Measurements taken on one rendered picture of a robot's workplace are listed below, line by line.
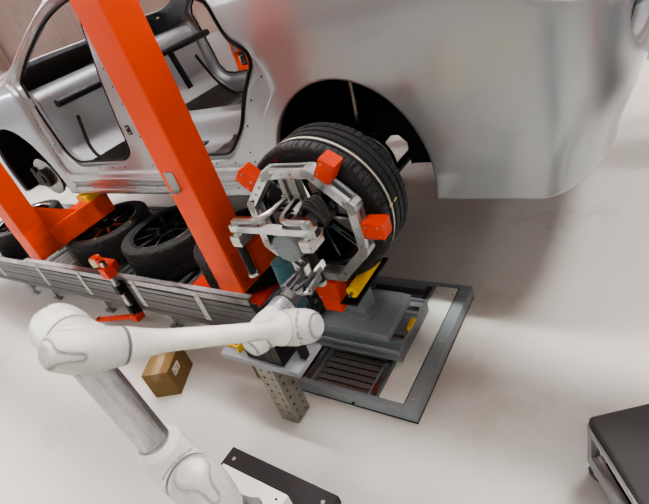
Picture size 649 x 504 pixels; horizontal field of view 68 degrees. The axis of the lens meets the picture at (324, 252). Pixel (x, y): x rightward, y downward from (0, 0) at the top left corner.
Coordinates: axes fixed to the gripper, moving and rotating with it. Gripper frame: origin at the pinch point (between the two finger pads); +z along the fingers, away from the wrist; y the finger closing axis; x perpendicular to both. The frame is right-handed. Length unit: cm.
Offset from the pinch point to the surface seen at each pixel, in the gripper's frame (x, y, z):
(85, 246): -33, -233, 33
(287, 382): -59, -29, -13
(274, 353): -30.6, -19.1, -19.4
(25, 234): -9, -252, 12
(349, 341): -66, -17, 23
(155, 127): 55, -62, 10
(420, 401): -76, 24, 6
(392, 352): -68, 5, 23
